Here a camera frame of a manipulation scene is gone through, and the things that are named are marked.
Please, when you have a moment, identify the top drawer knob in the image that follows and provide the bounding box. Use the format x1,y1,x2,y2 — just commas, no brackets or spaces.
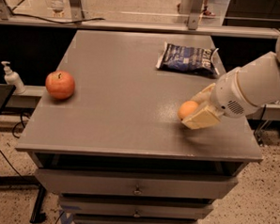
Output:
133,186,143,196

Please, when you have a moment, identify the white pump bottle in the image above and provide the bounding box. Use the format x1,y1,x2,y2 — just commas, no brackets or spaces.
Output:
1,60,25,94

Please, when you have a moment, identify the middle drawer knob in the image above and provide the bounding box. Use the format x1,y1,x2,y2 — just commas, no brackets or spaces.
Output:
132,211,140,218

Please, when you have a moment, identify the drawer knob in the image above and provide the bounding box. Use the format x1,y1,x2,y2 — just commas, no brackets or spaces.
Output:
133,186,143,196
132,211,140,218

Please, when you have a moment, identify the orange fruit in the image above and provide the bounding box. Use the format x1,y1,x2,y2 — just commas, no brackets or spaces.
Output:
178,101,198,120

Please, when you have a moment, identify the red apple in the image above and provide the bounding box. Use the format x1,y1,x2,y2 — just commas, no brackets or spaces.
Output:
45,70,75,100

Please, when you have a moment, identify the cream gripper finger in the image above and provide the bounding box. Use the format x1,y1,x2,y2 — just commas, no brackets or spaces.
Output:
192,83,216,104
181,103,224,130

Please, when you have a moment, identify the black side table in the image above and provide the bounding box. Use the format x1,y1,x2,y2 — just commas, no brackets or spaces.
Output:
0,84,46,224

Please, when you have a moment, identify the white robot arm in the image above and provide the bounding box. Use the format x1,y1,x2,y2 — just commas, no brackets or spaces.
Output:
178,35,280,129

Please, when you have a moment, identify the blue chip bag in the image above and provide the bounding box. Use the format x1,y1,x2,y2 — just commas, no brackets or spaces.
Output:
156,41,219,75

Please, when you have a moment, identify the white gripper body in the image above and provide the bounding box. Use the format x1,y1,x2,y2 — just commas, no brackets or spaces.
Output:
210,67,259,118

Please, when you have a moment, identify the grey metal railing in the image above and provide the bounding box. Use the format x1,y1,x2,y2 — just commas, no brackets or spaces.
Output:
0,0,280,39

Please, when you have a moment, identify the black cable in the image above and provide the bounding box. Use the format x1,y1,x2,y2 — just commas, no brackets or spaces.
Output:
0,0,106,27

